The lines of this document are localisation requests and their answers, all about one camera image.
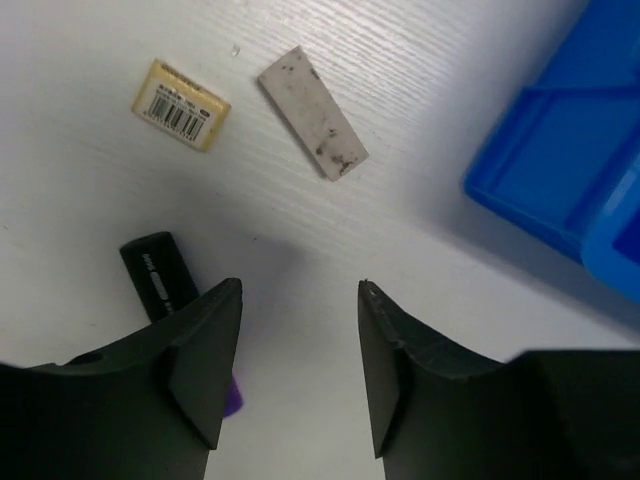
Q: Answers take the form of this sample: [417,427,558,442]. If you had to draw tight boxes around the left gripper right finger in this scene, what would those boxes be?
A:
[358,280,639,479]

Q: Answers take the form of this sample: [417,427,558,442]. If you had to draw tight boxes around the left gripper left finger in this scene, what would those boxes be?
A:
[1,278,242,479]

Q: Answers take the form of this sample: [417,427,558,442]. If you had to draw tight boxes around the white eraser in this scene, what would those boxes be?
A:
[258,46,369,182]

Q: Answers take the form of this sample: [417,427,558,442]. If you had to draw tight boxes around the yellow eraser with barcode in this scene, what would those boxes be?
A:
[131,59,231,152]

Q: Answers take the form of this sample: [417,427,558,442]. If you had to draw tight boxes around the purple black highlighter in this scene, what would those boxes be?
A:
[118,230,245,419]

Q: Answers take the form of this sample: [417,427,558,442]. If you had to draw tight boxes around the blue plastic divided tray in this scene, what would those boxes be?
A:
[463,1,639,300]

